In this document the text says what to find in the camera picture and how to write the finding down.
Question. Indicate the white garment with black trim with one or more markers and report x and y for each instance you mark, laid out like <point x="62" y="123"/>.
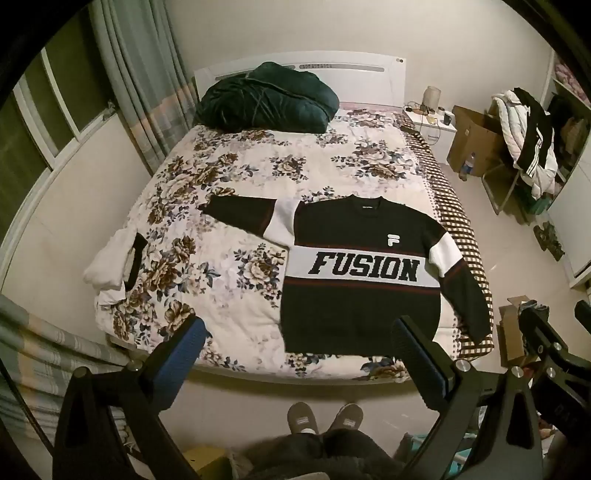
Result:
<point x="111" y="263"/>

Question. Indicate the bed with floral cover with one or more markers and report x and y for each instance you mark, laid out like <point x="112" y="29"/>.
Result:
<point x="364" y="83"/>

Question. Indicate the dark patterned object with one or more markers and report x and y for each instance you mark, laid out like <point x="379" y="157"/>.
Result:
<point x="549" y="240"/>

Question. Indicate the green striped curtain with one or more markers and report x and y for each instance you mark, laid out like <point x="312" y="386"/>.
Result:
<point x="41" y="341"/>
<point x="138" y="83"/>

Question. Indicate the black and white sweater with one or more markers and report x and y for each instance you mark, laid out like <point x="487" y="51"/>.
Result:
<point x="351" y="240"/>

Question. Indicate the chair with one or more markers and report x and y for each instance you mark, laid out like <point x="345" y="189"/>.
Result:
<point x="501" y="184"/>

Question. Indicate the plastic water bottle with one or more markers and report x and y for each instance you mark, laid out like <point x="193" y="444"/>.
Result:
<point x="468" y="165"/>

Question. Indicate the white wardrobe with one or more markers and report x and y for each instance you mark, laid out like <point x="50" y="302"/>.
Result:
<point x="572" y="212"/>

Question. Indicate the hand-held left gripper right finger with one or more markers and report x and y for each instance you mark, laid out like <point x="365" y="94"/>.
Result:
<point x="418" y="364"/>

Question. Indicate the large cardboard box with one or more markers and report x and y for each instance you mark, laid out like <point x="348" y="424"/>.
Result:
<point x="475" y="134"/>

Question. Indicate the yellow box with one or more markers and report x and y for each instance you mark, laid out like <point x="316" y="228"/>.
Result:
<point x="207" y="461"/>

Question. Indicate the person's left grey slipper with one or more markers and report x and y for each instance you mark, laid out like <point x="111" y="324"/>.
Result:
<point x="302" y="417"/>

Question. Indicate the small open cardboard box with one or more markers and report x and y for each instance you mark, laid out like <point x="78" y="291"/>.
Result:
<point x="510" y="332"/>

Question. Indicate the white nightstand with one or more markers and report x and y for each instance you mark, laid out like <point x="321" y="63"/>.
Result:
<point x="438" y="138"/>

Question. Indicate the beige table lamp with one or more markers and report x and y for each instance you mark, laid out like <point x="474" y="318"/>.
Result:
<point x="432" y="98"/>

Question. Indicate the window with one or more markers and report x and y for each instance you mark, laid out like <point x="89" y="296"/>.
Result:
<point x="41" y="120"/>

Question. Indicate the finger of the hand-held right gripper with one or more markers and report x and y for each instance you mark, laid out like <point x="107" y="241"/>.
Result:
<point x="538" y="325"/>
<point x="584" y="316"/>

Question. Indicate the floral blanket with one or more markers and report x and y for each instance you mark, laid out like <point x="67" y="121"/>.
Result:
<point x="221" y="286"/>

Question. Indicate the person's grey slipper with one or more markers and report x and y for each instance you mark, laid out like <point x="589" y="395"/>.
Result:
<point x="302" y="417"/>
<point x="346" y="417"/>

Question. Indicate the person's right grey slipper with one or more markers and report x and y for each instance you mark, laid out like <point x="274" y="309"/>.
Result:
<point x="346" y="417"/>

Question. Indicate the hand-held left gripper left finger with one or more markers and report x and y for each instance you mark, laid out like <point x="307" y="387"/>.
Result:
<point x="184" y="355"/>

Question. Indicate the person's dark pants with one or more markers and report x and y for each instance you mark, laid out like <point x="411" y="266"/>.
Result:
<point x="318" y="457"/>

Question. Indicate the white and black jacket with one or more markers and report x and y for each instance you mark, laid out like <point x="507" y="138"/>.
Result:
<point x="526" y="129"/>

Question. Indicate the brown checked bedsheet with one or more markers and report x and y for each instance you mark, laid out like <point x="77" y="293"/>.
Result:
<point x="450" y="203"/>

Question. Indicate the dark green duvet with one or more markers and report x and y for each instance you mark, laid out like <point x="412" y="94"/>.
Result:
<point x="263" y="99"/>

